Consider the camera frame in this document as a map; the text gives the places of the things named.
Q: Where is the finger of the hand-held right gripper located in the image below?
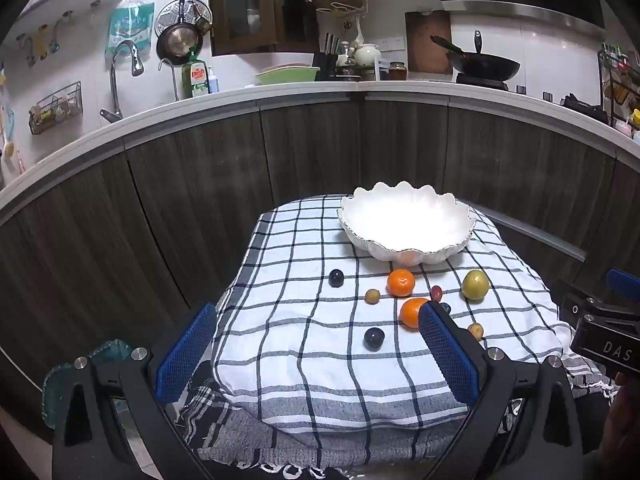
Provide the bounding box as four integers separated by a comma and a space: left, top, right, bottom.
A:
552, 267, 640, 323

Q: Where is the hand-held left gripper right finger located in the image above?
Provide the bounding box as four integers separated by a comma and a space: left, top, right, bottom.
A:
417, 301, 586, 480

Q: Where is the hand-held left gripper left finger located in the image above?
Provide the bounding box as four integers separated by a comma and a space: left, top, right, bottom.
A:
52, 302, 218, 480

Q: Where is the green guava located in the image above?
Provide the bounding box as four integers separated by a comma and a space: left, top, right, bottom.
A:
461, 269, 491, 302

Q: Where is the orange tangerine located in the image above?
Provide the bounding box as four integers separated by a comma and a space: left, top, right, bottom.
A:
398, 298, 431, 331
387, 269, 417, 298

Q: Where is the white scalloped bowl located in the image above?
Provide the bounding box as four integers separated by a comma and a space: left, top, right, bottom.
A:
336, 182, 475, 264

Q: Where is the grey plaid fringed cloth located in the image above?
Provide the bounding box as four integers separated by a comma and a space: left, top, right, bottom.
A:
177, 355, 616, 480

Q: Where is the white black checkered cloth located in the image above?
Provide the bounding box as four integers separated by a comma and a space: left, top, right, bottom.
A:
212, 194, 576, 433

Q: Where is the teal glass dish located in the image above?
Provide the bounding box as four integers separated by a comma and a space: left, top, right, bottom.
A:
41, 340, 133, 428

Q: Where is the dark wood-grain kitchen cabinet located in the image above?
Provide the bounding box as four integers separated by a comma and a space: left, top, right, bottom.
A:
0, 91, 640, 411

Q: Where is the black stove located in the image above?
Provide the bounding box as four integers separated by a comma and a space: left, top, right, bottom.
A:
455, 74, 511, 92

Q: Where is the black wok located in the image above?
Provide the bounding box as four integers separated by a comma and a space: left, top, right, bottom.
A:
431, 30, 521, 81

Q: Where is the thin chrome faucet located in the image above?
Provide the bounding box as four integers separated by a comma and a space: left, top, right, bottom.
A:
158, 58, 180, 102

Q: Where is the green dish soap bottle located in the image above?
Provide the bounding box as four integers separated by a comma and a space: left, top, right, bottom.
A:
181, 47, 210, 99

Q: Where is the chrome kitchen faucet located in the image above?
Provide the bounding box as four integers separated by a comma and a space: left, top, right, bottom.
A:
100, 40, 146, 123

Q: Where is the green basin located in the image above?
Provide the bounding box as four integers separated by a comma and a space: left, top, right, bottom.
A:
256, 66, 321, 86

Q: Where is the brown wooden cutting board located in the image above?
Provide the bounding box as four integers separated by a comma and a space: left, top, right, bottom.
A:
405, 11, 453, 77

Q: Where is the white teapot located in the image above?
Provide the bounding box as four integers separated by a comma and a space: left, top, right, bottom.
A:
354, 42, 382, 67

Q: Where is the hanging dark frying pan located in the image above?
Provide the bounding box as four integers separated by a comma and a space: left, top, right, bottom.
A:
156, 22, 203, 66

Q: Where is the black knife block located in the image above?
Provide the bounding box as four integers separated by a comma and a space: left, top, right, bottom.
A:
314, 33, 341, 82

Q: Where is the green white plastic bag pack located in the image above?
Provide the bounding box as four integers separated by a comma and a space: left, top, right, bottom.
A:
104, 2, 156, 58

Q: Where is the round metal steamer plate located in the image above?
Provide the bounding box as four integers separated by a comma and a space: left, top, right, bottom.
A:
155, 0, 213, 36

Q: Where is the dark glass cabinet door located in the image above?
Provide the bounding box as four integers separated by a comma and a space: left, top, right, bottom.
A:
209, 0, 321, 57

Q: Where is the black wire spice rack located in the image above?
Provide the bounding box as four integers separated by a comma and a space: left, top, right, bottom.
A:
597, 45, 640, 128

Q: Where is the black wire wall basket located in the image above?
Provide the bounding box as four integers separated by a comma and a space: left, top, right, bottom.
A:
29, 81, 83, 135

